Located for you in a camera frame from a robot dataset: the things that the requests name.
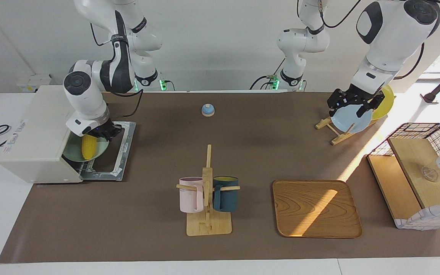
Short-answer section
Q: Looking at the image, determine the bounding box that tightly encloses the yellow corn cob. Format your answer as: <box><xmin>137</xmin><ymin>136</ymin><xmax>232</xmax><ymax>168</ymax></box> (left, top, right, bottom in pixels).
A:
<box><xmin>81</xmin><ymin>134</ymin><xmax>98</xmax><ymax>160</ymax></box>

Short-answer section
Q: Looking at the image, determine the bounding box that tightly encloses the pale green plate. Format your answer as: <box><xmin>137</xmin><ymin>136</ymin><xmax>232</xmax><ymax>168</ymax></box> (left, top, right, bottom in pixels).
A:
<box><xmin>63</xmin><ymin>132</ymin><xmax>111</xmax><ymax>162</ymax></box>

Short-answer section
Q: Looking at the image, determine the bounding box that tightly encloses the white toaster oven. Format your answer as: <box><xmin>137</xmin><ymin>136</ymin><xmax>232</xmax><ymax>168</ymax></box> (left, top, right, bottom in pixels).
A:
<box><xmin>0</xmin><ymin>85</ymin><xmax>137</xmax><ymax>184</ymax></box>

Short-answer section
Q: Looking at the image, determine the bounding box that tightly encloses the light blue plate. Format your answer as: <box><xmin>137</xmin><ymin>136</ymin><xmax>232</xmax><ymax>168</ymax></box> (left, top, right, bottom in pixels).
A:
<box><xmin>331</xmin><ymin>104</ymin><xmax>373</xmax><ymax>134</ymax></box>

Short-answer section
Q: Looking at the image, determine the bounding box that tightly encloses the yellow plate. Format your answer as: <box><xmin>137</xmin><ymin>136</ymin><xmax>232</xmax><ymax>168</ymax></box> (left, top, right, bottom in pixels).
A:
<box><xmin>371</xmin><ymin>85</ymin><xmax>395</xmax><ymax>121</ymax></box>

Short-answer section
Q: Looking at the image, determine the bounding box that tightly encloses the wooden plate rack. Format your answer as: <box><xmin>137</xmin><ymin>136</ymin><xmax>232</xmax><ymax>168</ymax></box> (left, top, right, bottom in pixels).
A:
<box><xmin>315</xmin><ymin>116</ymin><xmax>378</xmax><ymax>146</ymax></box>

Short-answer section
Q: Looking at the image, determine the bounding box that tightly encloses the brown table mat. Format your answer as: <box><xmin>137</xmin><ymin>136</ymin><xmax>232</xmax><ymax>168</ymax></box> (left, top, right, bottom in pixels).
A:
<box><xmin>0</xmin><ymin>92</ymin><xmax>440</xmax><ymax>264</ymax></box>

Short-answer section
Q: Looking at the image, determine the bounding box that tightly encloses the wooden two-tier shelf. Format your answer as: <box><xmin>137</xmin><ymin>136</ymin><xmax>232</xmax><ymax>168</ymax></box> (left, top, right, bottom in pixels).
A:
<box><xmin>368</xmin><ymin>137</ymin><xmax>440</xmax><ymax>221</ymax></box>

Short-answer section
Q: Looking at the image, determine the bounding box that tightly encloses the white power strip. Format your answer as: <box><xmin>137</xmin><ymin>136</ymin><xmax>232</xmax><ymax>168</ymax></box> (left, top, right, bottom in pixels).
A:
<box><xmin>17</xmin><ymin>74</ymin><xmax>52</xmax><ymax>94</ymax></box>

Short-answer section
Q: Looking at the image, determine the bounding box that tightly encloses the small glass bowl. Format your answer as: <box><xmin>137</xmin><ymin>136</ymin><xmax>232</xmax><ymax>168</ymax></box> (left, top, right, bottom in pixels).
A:
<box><xmin>421</xmin><ymin>167</ymin><xmax>439</xmax><ymax>182</ymax></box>

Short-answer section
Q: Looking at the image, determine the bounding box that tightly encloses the wooden tray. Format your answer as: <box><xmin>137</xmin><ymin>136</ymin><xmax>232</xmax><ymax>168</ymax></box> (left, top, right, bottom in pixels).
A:
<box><xmin>272</xmin><ymin>180</ymin><xmax>363</xmax><ymax>239</ymax></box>

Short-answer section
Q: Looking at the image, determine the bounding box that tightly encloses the pink mug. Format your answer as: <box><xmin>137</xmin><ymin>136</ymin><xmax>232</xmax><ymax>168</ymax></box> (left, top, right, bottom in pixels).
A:
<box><xmin>179</xmin><ymin>177</ymin><xmax>205</xmax><ymax>213</ymax></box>

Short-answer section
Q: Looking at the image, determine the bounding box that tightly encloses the white checked cloth liner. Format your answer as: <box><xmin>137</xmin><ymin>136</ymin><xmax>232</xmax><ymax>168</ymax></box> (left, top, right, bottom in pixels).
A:
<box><xmin>394</xmin><ymin>201</ymin><xmax>440</xmax><ymax>231</ymax></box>

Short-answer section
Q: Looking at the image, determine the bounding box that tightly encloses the dark teal mug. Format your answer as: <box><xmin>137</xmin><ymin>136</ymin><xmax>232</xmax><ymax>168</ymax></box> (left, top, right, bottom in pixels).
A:
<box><xmin>212</xmin><ymin>176</ymin><xmax>239</xmax><ymax>212</ymax></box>

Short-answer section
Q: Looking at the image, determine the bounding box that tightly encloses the wooden mug tree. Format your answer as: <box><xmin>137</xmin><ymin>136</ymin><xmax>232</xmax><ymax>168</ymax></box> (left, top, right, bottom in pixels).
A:
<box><xmin>176</xmin><ymin>144</ymin><xmax>241</xmax><ymax>236</ymax></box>

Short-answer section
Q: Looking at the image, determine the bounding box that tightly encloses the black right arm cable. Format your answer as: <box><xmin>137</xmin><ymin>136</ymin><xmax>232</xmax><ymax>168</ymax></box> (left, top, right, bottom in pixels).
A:
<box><xmin>90</xmin><ymin>23</ymin><xmax>144</xmax><ymax>119</ymax></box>

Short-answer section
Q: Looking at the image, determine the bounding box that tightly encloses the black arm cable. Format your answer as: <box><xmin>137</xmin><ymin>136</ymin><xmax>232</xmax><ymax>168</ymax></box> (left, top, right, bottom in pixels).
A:
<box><xmin>90</xmin><ymin>23</ymin><xmax>144</xmax><ymax>119</ymax></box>
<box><xmin>296</xmin><ymin>0</ymin><xmax>440</xmax><ymax>81</ymax></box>

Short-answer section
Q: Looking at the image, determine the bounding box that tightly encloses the black wire basket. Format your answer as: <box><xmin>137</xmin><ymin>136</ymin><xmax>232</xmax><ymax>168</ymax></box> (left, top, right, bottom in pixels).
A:
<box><xmin>367</xmin><ymin>122</ymin><xmax>440</xmax><ymax>230</ymax></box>

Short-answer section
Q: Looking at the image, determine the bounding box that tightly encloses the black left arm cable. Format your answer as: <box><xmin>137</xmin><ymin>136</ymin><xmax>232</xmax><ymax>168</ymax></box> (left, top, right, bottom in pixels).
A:
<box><xmin>296</xmin><ymin>0</ymin><xmax>440</xmax><ymax>81</ymax></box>

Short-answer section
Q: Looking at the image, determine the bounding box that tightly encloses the black base cable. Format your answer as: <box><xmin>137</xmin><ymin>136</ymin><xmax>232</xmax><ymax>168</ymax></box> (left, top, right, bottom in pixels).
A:
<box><xmin>250</xmin><ymin>57</ymin><xmax>286</xmax><ymax>91</ymax></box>

